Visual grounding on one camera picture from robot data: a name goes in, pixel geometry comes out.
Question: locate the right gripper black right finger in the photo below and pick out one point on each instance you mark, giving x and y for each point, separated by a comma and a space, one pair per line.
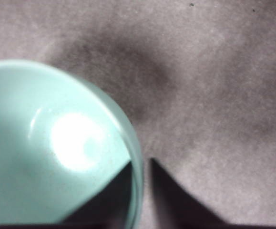
176, 205

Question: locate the teal ribbed bowl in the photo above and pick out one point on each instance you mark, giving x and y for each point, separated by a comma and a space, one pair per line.
33, 119

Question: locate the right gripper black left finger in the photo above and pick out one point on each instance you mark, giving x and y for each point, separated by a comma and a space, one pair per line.
109, 202

